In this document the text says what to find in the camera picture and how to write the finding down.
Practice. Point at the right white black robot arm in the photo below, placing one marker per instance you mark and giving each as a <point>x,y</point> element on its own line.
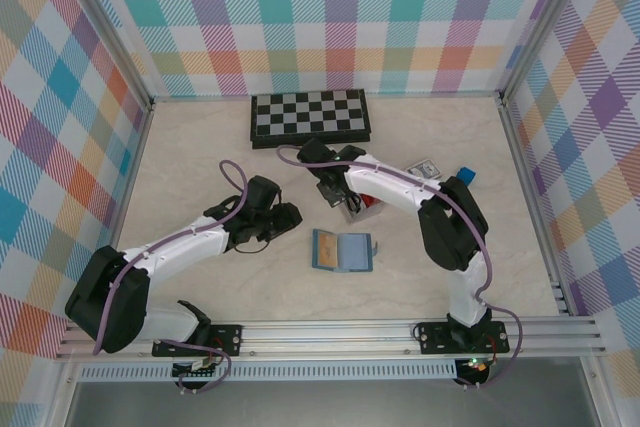
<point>390,187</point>

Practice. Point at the black silver chessboard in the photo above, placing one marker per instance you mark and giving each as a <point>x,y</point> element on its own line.
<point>310,114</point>

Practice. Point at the blue cube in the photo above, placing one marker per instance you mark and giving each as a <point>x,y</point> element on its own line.
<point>466,174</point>

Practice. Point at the back aluminium floor rail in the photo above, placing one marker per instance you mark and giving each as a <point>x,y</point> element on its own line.
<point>200,97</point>

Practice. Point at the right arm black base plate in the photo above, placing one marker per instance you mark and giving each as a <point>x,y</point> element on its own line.
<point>430,339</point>

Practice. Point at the right aluminium floor rail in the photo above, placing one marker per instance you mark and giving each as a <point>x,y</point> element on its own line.
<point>534,207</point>

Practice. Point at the small circuit board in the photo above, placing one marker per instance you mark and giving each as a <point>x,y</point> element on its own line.
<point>477,366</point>
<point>200,366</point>

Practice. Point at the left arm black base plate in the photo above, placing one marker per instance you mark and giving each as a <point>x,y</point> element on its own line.
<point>230,339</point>

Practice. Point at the aluminium frame post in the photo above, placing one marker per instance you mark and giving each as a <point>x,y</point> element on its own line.
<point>544,22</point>
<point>110,32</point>

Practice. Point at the orange credit card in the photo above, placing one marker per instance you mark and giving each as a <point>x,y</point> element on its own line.
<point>330,249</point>

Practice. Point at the right small circuit board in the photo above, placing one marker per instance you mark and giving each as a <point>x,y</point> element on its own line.
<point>477,366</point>

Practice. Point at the red credit card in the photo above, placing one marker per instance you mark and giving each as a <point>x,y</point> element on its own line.
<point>371,200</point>

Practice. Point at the left small circuit board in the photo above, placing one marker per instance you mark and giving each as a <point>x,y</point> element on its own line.
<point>200,366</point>

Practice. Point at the blue playing card deck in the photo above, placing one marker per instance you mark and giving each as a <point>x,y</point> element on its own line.
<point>425,169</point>

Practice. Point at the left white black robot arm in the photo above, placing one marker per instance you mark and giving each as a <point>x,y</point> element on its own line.
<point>200,244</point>

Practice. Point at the right aluminium frame post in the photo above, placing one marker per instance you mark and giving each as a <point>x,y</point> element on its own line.
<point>544,22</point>

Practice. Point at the aluminium front rail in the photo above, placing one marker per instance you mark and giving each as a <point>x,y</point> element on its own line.
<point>325,339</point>

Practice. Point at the left aluminium floor rail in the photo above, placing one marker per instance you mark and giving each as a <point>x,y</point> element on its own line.
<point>121,217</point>

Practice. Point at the left aluminium frame post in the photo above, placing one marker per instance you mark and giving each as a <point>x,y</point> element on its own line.
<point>110,32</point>

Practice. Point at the clear plastic card box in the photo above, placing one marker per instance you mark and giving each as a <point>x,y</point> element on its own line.
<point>372,212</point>

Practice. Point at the aluminium floor rail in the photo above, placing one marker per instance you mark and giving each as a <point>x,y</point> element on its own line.
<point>200,97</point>
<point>121,217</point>
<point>534,207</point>

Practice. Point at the blue card holder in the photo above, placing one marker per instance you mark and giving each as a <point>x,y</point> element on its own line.
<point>357,252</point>

